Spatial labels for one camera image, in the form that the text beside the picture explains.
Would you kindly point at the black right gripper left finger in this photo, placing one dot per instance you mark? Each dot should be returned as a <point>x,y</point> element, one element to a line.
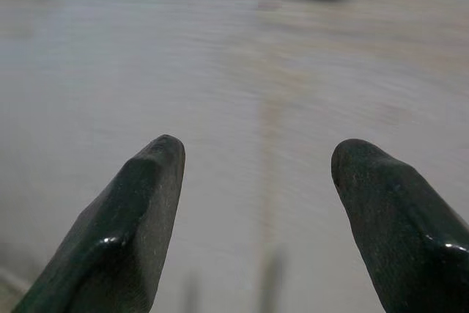
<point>121,225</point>

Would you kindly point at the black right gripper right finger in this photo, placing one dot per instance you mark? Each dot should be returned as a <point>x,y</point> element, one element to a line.
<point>399,232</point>

